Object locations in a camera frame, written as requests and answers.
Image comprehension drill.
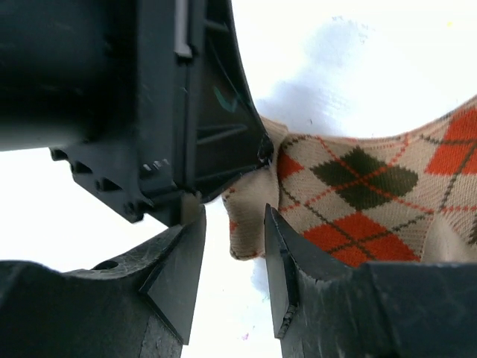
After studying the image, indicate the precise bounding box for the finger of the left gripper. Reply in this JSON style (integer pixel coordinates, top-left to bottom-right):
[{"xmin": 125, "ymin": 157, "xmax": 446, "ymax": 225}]
[{"xmin": 189, "ymin": 1, "xmax": 274, "ymax": 203}]

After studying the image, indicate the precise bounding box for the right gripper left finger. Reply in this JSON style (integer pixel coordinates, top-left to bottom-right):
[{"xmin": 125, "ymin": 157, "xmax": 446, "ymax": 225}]
[{"xmin": 63, "ymin": 207, "xmax": 206, "ymax": 357}]

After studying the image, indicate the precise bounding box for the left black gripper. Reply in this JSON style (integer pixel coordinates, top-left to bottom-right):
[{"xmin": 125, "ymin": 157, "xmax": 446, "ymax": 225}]
[{"xmin": 1, "ymin": 1, "xmax": 200, "ymax": 226}]

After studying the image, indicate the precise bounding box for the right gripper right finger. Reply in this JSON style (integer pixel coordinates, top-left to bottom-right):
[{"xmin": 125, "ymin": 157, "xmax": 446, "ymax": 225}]
[{"xmin": 264, "ymin": 205, "xmax": 353, "ymax": 357}]

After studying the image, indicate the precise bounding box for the tan argyle sock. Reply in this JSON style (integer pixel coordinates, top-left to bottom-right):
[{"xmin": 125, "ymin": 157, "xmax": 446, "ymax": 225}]
[{"xmin": 222, "ymin": 99, "xmax": 476, "ymax": 266}]

